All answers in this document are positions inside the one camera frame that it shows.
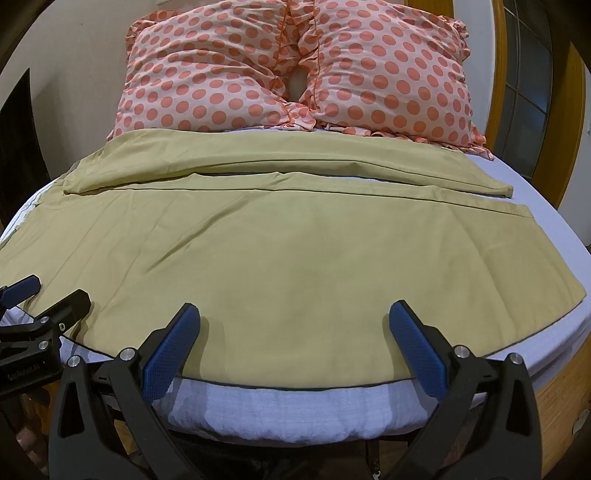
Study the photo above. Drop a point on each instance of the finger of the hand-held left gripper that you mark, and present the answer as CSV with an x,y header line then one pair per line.
x,y
27,286
69,307

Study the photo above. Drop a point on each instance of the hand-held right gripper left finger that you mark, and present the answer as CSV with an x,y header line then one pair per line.
x,y
171,341

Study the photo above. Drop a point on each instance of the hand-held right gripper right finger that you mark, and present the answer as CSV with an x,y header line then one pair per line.
x,y
415,341

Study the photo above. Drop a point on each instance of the olive yellow bed sheet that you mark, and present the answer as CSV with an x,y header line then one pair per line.
x,y
295,240

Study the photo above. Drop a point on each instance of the dark wooden furniture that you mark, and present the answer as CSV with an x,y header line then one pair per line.
x,y
16,147

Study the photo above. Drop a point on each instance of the pink polka dot pillow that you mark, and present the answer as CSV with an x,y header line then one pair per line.
x,y
392,69
207,74

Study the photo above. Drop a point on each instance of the wooden framed glass door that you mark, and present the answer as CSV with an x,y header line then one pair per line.
x,y
535,92

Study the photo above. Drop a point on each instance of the wooden bed frame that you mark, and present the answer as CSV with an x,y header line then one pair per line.
x,y
561,397

